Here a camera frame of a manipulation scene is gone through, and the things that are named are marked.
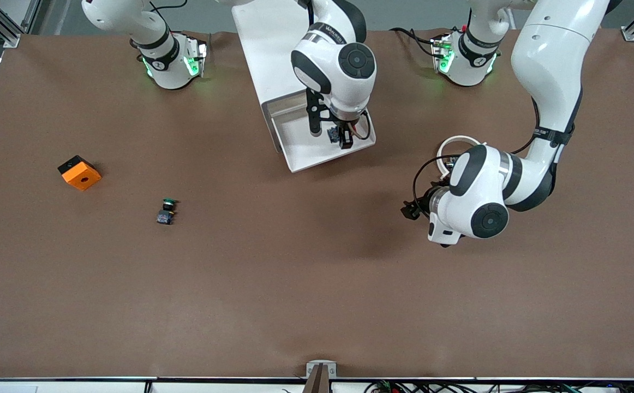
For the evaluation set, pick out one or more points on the white cabinet drawer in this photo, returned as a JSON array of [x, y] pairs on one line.
[[317, 155]]

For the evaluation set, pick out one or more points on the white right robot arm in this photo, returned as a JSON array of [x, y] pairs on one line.
[[350, 60]]

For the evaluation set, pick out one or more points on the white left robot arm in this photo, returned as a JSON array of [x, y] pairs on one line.
[[551, 60]]

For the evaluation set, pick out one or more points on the white drawer cabinet housing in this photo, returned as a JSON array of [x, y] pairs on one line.
[[265, 49]]

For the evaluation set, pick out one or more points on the green push button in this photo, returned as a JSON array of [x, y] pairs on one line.
[[165, 217]]

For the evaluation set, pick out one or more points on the white curved pipe clamp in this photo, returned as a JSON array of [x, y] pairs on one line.
[[459, 137]]

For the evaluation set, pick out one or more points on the brown table cover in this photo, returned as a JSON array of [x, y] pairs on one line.
[[317, 284]]

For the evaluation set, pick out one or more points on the orange and black box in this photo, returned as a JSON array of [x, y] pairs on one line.
[[82, 177]]

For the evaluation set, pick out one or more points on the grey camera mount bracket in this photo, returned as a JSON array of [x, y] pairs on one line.
[[321, 376]]

